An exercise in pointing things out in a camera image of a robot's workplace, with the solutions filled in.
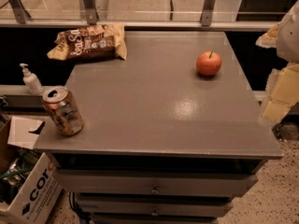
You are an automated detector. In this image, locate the orange soda can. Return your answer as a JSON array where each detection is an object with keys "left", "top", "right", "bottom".
[{"left": 42, "top": 86, "right": 84, "bottom": 136}]

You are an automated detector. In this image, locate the brown chip bag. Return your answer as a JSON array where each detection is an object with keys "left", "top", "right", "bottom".
[{"left": 47, "top": 23, "right": 127, "bottom": 61}]

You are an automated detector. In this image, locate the metal window railing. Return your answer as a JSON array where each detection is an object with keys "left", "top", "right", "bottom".
[{"left": 0, "top": 0, "right": 298, "bottom": 31}]

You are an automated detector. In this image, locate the white pump bottle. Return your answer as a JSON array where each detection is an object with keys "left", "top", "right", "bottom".
[{"left": 20, "top": 63, "right": 44, "bottom": 95}]

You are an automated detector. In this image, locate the grey drawer cabinet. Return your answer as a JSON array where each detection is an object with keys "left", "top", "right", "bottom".
[{"left": 36, "top": 32, "right": 282, "bottom": 224}]

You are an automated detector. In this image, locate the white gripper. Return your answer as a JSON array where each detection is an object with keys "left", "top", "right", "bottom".
[{"left": 256, "top": 0, "right": 299, "bottom": 126}]

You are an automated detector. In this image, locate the red apple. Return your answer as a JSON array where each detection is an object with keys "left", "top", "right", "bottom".
[{"left": 196, "top": 50, "right": 222, "bottom": 77}]

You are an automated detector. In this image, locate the white cardboard box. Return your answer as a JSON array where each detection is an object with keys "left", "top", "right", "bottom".
[{"left": 0, "top": 116, "right": 62, "bottom": 224}]

